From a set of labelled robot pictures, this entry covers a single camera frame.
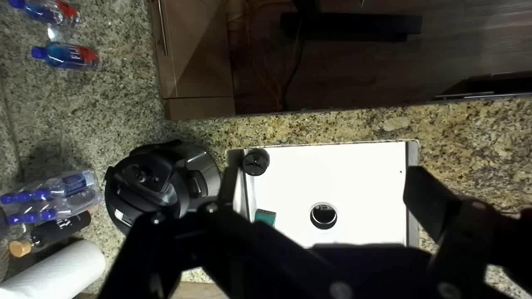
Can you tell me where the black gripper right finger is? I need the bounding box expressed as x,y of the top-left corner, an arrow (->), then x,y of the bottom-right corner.
404,166 -> 532,299

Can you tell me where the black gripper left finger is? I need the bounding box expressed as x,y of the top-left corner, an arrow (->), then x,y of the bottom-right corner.
99,207 -> 311,299

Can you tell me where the dark bottle with cork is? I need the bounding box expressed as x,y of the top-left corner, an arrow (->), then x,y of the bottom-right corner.
9,211 -> 92,257

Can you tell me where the pack of blue-capped bottles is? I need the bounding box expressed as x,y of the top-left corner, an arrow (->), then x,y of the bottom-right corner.
0,169 -> 104,225

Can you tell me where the white paper towel roll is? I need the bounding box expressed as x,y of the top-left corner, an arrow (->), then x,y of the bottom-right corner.
0,240 -> 107,299

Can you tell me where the blue red plastic bottle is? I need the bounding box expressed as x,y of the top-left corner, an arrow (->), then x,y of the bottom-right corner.
30,41 -> 100,69

